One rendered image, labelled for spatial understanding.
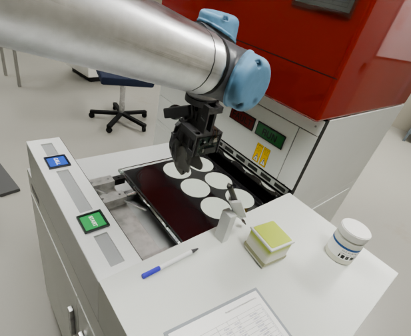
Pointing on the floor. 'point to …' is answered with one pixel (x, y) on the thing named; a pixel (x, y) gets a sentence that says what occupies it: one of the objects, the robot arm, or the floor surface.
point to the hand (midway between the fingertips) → (181, 168)
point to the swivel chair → (120, 99)
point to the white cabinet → (62, 279)
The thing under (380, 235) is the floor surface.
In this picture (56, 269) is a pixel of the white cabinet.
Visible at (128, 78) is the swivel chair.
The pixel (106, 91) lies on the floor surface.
